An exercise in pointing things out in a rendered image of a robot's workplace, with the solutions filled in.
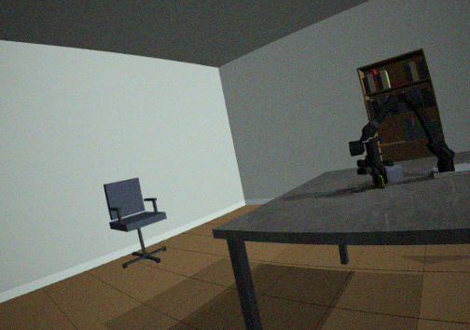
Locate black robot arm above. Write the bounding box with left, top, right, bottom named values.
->
left=349, top=89, right=455, bottom=173

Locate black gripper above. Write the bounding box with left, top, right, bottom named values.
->
left=357, top=151, right=394, bottom=186

